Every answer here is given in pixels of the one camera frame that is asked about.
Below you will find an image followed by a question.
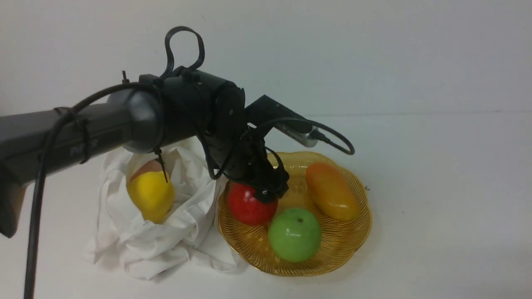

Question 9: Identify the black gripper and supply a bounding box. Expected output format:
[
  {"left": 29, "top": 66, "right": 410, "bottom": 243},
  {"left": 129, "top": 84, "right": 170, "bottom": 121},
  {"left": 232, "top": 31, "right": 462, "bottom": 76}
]
[{"left": 202, "top": 127, "right": 289, "bottom": 204}]

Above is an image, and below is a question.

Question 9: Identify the red apple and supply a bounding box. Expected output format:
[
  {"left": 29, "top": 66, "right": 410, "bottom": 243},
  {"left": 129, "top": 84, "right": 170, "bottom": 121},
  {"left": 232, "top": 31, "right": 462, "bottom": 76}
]
[{"left": 227, "top": 183, "right": 278, "bottom": 226}]

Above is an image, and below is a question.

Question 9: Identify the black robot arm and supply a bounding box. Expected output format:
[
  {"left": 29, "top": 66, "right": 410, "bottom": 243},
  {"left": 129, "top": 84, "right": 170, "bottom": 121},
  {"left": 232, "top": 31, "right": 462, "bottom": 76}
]
[{"left": 0, "top": 67, "right": 289, "bottom": 237}]

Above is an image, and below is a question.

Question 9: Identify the amber glass fruit plate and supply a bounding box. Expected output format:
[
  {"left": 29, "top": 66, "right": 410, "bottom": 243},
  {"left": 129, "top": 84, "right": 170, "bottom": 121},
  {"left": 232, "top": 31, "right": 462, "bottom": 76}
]
[{"left": 216, "top": 151, "right": 372, "bottom": 277}]

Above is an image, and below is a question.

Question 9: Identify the white cloth bag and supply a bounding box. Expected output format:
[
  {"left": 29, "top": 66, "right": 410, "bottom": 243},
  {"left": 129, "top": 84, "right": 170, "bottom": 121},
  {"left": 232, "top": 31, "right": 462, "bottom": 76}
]
[{"left": 82, "top": 138, "right": 241, "bottom": 280}]

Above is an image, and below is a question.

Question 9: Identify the green apple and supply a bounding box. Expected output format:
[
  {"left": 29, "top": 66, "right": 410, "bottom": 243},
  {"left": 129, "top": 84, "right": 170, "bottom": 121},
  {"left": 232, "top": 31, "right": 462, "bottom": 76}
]
[{"left": 268, "top": 208, "right": 322, "bottom": 263}]

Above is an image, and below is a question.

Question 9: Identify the orange mango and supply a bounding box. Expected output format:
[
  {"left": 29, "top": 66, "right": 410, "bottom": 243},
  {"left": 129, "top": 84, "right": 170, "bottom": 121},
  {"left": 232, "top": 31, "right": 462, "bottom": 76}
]
[{"left": 305, "top": 162, "right": 361, "bottom": 222}]

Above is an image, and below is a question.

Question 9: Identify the pink peach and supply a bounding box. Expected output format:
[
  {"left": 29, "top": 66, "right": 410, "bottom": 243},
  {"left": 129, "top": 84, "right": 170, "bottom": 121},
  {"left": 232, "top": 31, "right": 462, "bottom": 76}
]
[{"left": 128, "top": 159, "right": 163, "bottom": 182}]

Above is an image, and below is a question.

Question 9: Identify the yellow lemon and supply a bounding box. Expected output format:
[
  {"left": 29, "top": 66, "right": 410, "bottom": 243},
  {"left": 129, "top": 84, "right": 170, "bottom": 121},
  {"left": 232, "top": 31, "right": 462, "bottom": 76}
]
[{"left": 126, "top": 171, "right": 175, "bottom": 225}]

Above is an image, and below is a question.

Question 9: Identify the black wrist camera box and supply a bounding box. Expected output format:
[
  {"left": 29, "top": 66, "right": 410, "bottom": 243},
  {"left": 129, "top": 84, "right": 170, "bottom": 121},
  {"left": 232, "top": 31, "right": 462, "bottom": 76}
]
[{"left": 245, "top": 95, "right": 318, "bottom": 148}]

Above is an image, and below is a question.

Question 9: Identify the black cable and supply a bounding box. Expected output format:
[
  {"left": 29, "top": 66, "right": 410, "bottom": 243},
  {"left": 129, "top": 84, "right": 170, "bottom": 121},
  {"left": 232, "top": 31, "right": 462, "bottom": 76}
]
[{"left": 23, "top": 26, "right": 356, "bottom": 299}]

